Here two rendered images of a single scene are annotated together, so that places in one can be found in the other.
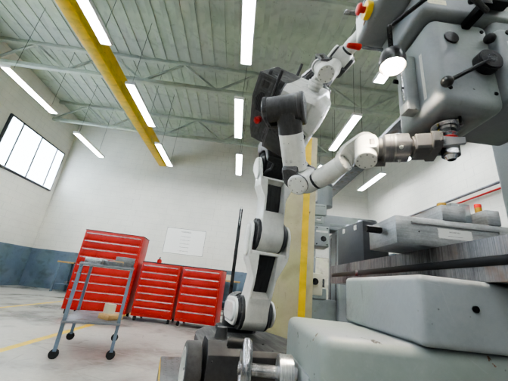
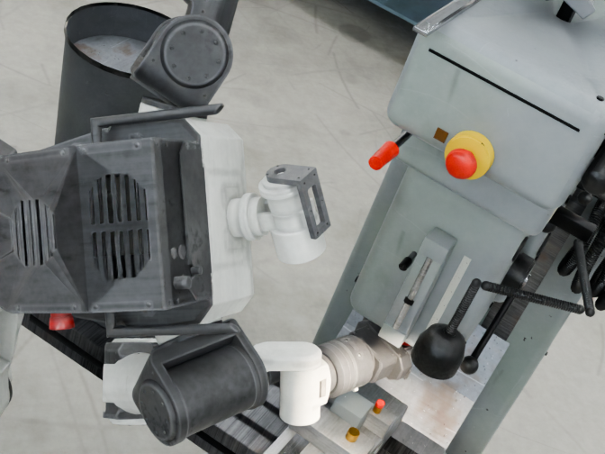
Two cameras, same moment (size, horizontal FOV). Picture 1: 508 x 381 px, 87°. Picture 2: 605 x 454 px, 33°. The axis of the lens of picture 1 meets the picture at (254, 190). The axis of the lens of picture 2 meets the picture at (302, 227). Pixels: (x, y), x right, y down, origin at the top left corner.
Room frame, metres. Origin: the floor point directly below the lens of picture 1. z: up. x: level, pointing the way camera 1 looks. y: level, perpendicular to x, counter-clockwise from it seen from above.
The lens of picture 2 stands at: (0.47, 0.79, 2.39)
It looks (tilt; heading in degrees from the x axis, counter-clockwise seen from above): 36 degrees down; 288
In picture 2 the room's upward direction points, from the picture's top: 21 degrees clockwise
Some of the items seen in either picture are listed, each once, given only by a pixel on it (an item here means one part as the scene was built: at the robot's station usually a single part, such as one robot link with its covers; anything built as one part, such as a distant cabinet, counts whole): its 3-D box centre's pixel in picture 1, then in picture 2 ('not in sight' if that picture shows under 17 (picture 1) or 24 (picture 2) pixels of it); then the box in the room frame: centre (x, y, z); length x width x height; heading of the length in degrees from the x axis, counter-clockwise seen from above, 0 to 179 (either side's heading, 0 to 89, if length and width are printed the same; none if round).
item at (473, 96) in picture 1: (441, 84); (449, 243); (0.68, -0.56, 1.47); 0.21 x 0.19 x 0.32; 2
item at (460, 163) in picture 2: (360, 9); (462, 162); (0.67, -0.31, 1.76); 0.04 x 0.03 x 0.04; 2
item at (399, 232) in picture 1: (444, 233); (332, 438); (0.70, -0.53, 0.98); 0.35 x 0.15 x 0.11; 90
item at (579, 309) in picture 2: (420, 2); (537, 299); (0.51, -0.40, 1.58); 0.17 x 0.01 x 0.01; 30
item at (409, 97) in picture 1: (407, 85); (416, 288); (0.67, -0.45, 1.45); 0.04 x 0.04 x 0.21; 2
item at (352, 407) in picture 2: (453, 217); (348, 412); (0.70, -0.56, 1.03); 0.06 x 0.05 x 0.06; 0
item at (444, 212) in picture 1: (433, 220); (331, 434); (0.70, -0.50, 1.02); 0.15 x 0.06 x 0.04; 0
